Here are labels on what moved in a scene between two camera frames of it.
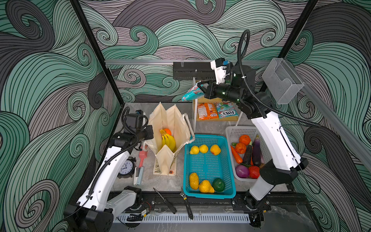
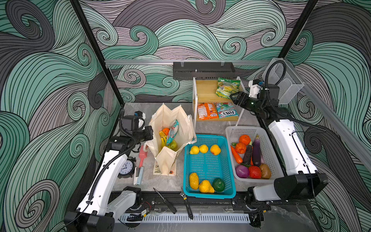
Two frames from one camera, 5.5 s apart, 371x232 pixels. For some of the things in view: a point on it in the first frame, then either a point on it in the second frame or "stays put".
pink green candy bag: [194, 93] → [172, 132]
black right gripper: [214, 93] → [238, 101]
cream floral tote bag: [171, 129] stays put
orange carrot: [238, 159] stays put
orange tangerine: [168, 131] stays put
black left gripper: [148, 128] stays put
